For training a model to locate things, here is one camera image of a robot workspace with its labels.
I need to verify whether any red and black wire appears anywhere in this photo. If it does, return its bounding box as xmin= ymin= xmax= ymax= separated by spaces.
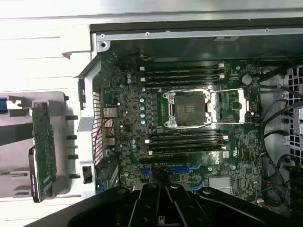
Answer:
xmin=93 ymin=118 xmax=115 ymax=164

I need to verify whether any CPU socket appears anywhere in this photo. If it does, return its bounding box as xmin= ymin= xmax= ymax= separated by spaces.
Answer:
xmin=162 ymin=90 xmax=213 ymax=130

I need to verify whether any perforated metal drive cage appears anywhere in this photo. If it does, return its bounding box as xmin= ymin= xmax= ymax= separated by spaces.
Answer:
xmin=283 ymin=66 xmax=303 ymax=166

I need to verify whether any grey parts rack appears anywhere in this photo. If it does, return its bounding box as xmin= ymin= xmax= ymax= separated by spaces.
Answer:
xmin=0 ymin=91 xmax=83 ymax=201

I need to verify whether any black RAM slot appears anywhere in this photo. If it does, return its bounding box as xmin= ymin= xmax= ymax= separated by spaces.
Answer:
xmin=139 ymin=62 xmax=225 ymax=71
xmin=144 ymin=136 xmax=227 ymax=144
xmin=144 ymin=68 xmax=225 ymax=77
xmin=151 ymin=131 xmax=224 ymax=139
xmin=149 ymin=141 xmax=228 ymax=150
xmin=144 ymin=79 xmax=225 ymax=87
xmin=148 ymin=147 xmax=228 ymax=157
xmin=139 ymin=73 xmax=225 ymax=83

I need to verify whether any black open PC case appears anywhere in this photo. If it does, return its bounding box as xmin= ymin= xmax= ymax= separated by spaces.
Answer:
xmin=76 ymin=17 xmax=303 ymax=227

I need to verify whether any green motherboard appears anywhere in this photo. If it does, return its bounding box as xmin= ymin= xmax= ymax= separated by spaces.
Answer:
xmin=99 ymin=59 xmax=264 ymax=204

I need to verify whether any black power cable bundle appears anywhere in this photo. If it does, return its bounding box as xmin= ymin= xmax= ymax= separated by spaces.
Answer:
xmin=287 ymin=163 xmax=303 ymax=213

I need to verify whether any metal socket cover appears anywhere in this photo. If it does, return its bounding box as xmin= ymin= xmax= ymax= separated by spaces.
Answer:
xmin=210 ymin=88 xmax=251 ymax=124

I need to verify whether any silver chipset heatsink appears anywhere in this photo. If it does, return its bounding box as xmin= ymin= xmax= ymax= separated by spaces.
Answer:
xmin=209 ymin=176 xmax=232 ymax=192

